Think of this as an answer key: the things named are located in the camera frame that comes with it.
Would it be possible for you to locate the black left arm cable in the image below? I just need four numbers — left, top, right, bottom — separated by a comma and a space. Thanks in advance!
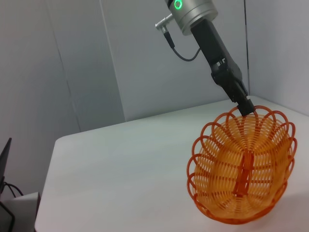
164, 30, 202, 61

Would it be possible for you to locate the black cables bundle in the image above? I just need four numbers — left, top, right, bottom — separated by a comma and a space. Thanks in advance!
0, 176, 25, 198

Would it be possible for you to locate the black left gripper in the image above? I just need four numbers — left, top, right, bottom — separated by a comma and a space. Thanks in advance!
190, 19, 254, 116

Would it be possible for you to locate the thin black wall cable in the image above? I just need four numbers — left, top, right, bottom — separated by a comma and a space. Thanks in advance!
243, 0, 251, 95

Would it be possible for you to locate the black monitor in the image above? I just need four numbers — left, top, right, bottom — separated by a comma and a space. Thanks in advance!
0, 137, 12, 194

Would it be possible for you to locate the orange plastic woven basket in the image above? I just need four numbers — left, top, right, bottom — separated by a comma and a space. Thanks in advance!
187, 105, 297, 227

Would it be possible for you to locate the white box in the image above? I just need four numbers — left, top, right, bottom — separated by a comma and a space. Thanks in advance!
9, 192, 42, 232

